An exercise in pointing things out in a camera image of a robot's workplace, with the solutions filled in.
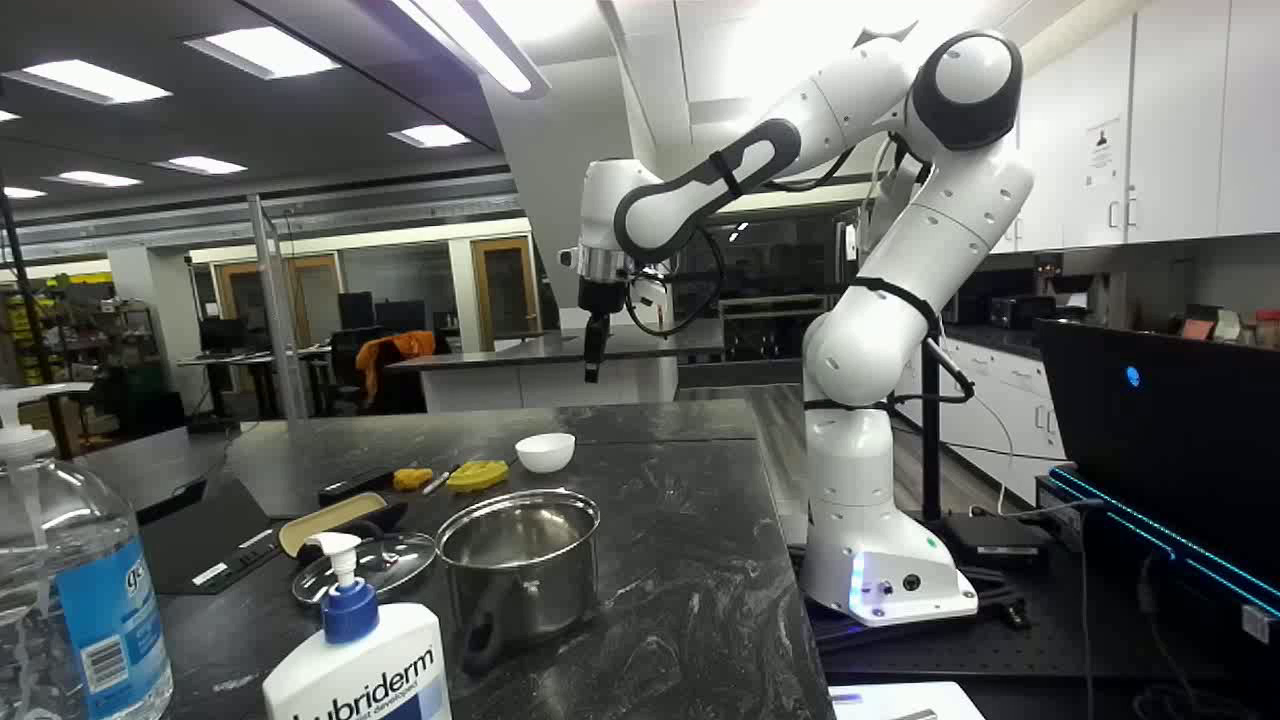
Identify ceiling light panel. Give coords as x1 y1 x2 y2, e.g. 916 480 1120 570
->
179 26 342 85
151 152 252 181
0 51 174 113
384 120 477 152

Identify stainless steel pot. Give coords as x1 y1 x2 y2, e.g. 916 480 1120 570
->
433 483 606 678

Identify black camera stand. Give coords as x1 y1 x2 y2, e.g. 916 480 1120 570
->
916 331 1056 563

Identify orange chair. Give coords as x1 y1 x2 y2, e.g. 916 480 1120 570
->
351 329 441 417

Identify yellow handled brush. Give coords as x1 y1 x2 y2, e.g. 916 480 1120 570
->
273 489 391 562

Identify long ceiling light strip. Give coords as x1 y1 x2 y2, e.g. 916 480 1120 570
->
389 0 550 101

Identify white wall cabinets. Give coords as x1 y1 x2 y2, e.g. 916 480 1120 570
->
990 0 1280 256

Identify small white bowl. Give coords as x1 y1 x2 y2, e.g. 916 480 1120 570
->
510 429 580 478

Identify clear hand sanitizer pump bottle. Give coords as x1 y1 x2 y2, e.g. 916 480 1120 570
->
0 381 179 720

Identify large yellow sponge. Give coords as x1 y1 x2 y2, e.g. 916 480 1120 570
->
441 455 515 502

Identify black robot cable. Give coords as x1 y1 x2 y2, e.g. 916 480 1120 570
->
621 134 977 412

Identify white base cabinet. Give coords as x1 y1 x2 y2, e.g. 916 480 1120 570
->
892 331 1070 507

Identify glass pot lid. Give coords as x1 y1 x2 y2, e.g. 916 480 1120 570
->
289 529 441 614

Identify white paper sheet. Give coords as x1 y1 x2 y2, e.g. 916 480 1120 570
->
826 681 990 720

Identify black monitor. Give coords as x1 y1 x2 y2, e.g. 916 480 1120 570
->
1036 322 1280 593

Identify white Lubriderm lotion bottle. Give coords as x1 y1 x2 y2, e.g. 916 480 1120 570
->
259 529 457 720

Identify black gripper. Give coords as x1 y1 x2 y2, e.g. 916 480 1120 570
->
570 273 632 387

